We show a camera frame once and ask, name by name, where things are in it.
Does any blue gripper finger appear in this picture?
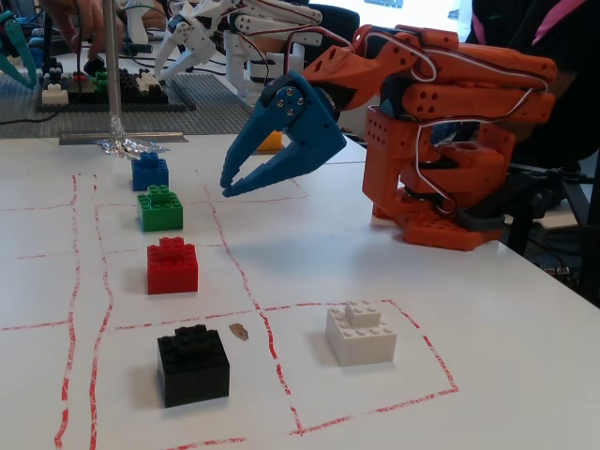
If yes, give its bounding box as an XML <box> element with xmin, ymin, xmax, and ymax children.
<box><xmin>219</xmin><ymin>82</ymin><xmax>309</xmax><ymax>187</ymax></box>
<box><xmin>221</xmin><ymin>142</ymin><xmax>314</xmax><ymax>198</ymax></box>

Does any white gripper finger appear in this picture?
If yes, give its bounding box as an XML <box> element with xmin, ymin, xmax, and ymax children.
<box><xmin>154</xmin><ymin>22</ymin><xmax>193</xmax><ymax>76</ymax></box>
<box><xmin>158</xmin><ymin>49</ymin><xmax>198</xmax><ymax>82</ymax></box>

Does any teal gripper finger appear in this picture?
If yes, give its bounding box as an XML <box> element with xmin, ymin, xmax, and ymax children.
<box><xmin>4</xmin><ymin>21</ymin><xmax>38</xmax><ymax>89</ymax></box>
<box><xmin>0</xmin><ymin>51</ymin><xmax>23</xmax><ymax>77</ymax></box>

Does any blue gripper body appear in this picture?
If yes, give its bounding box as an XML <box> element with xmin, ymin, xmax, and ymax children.
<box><xmin>256</xmin><ymin>69</ymin><xmax>348</xmax><ymax>173</ymax></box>

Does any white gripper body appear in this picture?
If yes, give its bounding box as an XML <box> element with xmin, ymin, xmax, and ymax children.
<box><xmin>169</xmin><ymin>0</ymin><xmax>231</xmax><ymax>65</ymax></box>

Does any yellow brick block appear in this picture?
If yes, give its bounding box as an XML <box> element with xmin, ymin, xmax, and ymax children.
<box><xmin>256</xmin><ymin>130</ymin><xmax>284</xmax><ymax>153</ymax></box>

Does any small white brick block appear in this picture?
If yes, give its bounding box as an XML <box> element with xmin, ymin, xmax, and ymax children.
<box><xmin>41</xmin><ymin>82</ymin><xmax>69</xmax><ymax>105</ymax></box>

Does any blue brick block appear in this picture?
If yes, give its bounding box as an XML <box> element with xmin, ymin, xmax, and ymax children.
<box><xmin>130</xmin><ymin>150</ymin><xmax>170</xmax><ymax>192</ymax></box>

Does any green brick block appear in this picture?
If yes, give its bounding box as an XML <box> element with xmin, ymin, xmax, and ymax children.
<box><xmin>136</xmin><ymin>185</ymin><xmax>185</xmax><ymax>233</ymax></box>

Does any red brick block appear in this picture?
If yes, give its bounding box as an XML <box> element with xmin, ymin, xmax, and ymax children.
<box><xmin>146</xmin><ymin>237</ymin><xmax>200</xmax><ymax>295</ymax></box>

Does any black brick block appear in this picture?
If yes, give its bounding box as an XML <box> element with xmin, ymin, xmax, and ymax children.
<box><xmin>157</xmin><ymin>324</ymin><xmax>231</xmax><ymax>409</ymax></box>

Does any person's bare hand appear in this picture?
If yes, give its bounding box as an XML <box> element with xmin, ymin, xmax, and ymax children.
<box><xmin>39</xmin><ymin>0</ymin><xmax>105</xmax><ymax>61</ymax></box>

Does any white robot part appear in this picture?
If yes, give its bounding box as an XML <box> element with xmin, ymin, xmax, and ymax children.
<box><xmin>123</xmin><ymin>0</ymin><xmax>155</xmax><ymax>55</ymax></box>

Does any grey studded baseplate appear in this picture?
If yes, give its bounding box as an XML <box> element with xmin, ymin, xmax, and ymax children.
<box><xmin>0</xmin><ymin>72</ymin><xmax>264</xmax><ymax>140</ymax></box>

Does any black brick pile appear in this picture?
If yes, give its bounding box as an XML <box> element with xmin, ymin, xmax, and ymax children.
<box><xmin>117</xmin><ymin>68</ymin><xmax>169</xmax><ymax>105</ymax></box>

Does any metal pole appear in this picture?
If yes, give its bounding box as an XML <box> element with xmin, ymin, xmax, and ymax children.
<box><xmin>103</xmin><ymin>0</ymin><xmax>124</xmax><ymax>119</ymax></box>

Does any crumpled aluminium foil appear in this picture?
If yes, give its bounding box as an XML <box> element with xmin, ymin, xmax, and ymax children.
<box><xmin>91</xmin><ymin>114</ymin><xmax>171</xmax><ymax>163</ymax></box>

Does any grey tape strip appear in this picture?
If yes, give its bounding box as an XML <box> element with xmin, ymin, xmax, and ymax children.
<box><xmin>59</xmin><ymin>132</ymin><xmax>189</xmax><ymax>146</ymax></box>

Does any black table clamp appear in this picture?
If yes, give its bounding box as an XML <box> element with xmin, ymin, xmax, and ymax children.
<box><xmin>455</xmin><ymin>204</ymin><xmax>508</xmax><ymax>233</ymax></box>

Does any person in dark shirt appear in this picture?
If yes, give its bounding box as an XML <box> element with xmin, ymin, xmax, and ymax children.
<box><xmin>457</xmin><ymin>0</ymin><xmax>600</xmax><ymax>166</ymax></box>

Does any white servo cable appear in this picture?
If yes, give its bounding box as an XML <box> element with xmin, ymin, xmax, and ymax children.
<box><xmin>365</xmin><ymin>28</ymin><xmax>552</xmax><ymax>216</ymax></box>

